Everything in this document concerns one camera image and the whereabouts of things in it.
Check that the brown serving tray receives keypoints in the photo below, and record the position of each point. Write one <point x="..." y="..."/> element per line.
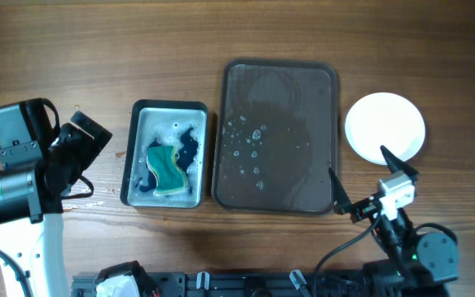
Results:
<point x="277" y="137"/>

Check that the black soapy water tray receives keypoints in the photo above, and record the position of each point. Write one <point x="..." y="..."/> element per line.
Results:
<point x="155" y="123"/>

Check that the green yellow sponge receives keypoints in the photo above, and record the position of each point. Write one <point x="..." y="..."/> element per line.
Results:
<point x="170" y="179"/>

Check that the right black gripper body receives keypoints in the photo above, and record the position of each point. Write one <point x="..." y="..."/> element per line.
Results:
<point x="364" y="209"/>

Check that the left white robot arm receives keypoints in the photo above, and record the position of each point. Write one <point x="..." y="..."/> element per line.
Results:
<point x="36" y="177"/>

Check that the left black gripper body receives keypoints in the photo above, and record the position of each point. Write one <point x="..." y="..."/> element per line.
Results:
<point x="72" y="151"/>

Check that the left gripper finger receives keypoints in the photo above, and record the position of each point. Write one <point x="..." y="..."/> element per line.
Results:
<point x="85" y="123"/>
<point x="92" y="148"/>

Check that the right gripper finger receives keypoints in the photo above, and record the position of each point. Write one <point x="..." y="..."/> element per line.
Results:
<point x="395" y="164"/>
<point x="341" y="199"/>

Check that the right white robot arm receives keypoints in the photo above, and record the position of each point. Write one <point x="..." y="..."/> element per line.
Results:
<point x="421" y="260"/>

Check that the white plate blue streak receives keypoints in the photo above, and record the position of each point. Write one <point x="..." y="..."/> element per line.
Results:
<point x="385" y="119"/>

